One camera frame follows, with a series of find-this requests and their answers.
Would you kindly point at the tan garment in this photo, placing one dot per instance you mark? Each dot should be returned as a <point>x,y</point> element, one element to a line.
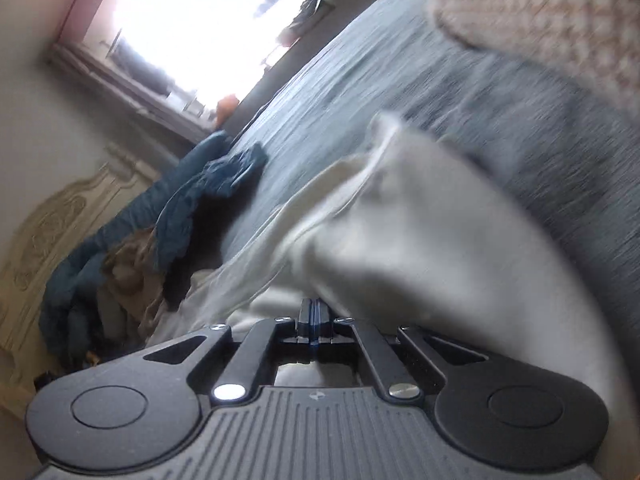
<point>132,280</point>

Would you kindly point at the orange bag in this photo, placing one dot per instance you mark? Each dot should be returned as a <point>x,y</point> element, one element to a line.
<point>227,106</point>

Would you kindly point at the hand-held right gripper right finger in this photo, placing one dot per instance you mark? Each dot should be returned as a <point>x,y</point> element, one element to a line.
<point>321,312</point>

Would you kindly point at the cream carved headboard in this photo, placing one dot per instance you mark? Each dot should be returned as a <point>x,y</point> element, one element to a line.
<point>45,240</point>

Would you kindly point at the folded pink houndstooth garment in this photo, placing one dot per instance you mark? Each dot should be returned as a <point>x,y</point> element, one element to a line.
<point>550,35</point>

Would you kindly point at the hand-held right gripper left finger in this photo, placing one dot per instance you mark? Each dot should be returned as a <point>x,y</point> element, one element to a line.
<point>306,312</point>

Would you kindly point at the grey curtain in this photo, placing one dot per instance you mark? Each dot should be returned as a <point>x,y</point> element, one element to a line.
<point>125,92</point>

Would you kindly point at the light blue garment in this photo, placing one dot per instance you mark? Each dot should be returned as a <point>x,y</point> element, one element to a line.
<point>200,195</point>

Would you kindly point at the black garment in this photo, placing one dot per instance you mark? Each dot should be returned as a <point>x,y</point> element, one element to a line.
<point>205,250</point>

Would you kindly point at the barred window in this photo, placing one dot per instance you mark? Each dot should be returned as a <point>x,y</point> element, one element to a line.
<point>190,25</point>

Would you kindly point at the dark blue quilt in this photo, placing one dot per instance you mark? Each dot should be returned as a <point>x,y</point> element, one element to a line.
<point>75,280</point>

